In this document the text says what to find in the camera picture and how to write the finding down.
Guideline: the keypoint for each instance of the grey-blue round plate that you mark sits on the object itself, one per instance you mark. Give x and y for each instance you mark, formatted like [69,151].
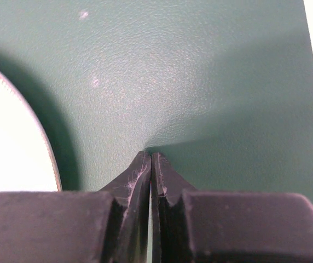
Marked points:
[27,161]

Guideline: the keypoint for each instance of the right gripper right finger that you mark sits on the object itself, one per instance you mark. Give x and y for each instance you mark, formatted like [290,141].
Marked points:
[191,225]

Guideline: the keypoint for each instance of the dark green placemat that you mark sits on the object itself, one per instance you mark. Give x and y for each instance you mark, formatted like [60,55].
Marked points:
[224,89]

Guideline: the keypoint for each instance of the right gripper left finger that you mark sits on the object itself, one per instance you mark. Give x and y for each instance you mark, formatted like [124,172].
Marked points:
[110,225]

